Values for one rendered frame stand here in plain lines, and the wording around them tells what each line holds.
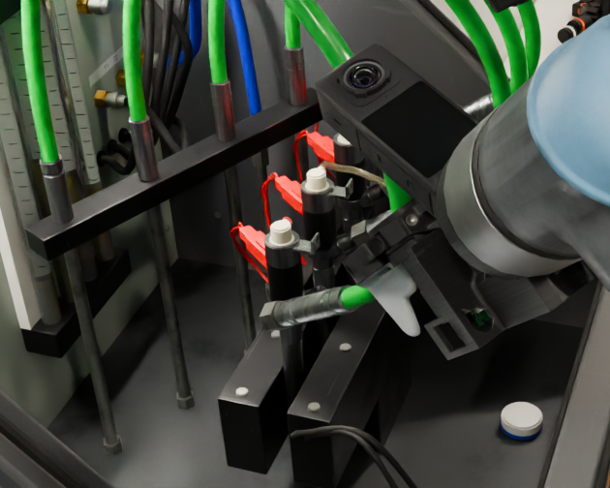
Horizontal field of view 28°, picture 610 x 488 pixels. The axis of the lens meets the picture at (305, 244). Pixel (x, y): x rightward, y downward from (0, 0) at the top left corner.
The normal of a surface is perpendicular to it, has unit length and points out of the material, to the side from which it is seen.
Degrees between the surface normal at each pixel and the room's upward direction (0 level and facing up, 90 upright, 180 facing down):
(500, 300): 103
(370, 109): 19
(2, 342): 90
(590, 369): 0
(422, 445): 0
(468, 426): 0
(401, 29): 90
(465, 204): 92
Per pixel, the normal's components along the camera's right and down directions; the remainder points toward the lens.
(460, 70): -0.36, 0.55
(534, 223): -0.64, 0.71
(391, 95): -0.17, -0.59
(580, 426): -0.07, -0.82
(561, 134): -0.94, 0.18
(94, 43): 0.93, 0.15
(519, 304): -0.80, 0.53
